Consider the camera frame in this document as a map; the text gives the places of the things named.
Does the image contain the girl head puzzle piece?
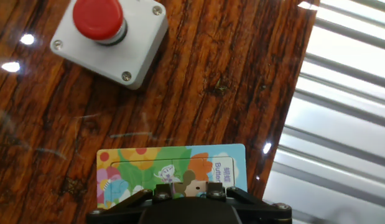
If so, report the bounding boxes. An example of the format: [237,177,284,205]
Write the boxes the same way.
[173,169,209,197]

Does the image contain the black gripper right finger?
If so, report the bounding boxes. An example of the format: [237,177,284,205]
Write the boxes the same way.
[206,182,292,224]

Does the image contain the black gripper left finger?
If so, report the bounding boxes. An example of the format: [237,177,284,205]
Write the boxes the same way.
[86,183,174,224]

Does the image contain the white box with red button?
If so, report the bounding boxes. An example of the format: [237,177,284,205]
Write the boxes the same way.
[50,0,170,91]

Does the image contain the colourful butterfly puzzle board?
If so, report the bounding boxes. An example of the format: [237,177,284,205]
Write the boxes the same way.
[96,143,248,210]

